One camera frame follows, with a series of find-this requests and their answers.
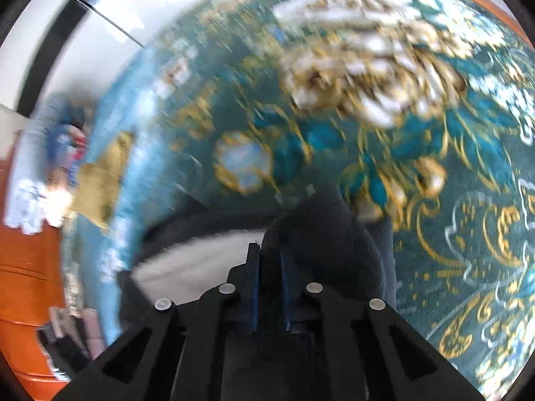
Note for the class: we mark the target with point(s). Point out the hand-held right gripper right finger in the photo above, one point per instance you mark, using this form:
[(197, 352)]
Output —
[(288, 288)]

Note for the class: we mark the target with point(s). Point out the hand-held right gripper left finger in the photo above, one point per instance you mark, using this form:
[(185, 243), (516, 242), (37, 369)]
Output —
[(253, 284)]

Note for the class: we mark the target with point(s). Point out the dark grey fleece garment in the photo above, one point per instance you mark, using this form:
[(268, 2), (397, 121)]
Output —
[(330, 238)]

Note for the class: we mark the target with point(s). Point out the yellow knitted cloth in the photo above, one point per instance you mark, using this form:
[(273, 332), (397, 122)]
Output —
[(100, 183)]

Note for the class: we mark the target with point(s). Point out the teal floral plush blanket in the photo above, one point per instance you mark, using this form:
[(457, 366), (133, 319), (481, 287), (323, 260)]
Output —
[(418, 154)]

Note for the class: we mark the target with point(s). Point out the folded floral print quilt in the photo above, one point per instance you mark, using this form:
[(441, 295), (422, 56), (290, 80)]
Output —
[(73, 154)]

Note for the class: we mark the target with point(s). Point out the orange wooden headboard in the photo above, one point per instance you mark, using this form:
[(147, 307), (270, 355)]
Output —
[(25, 280)]

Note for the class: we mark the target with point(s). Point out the folded light blue quilt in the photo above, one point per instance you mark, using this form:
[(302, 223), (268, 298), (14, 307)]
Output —
[(29, 183)]

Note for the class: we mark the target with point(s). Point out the glossy white wardrobe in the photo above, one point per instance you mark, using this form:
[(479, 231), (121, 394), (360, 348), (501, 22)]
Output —
[(104, 12)]

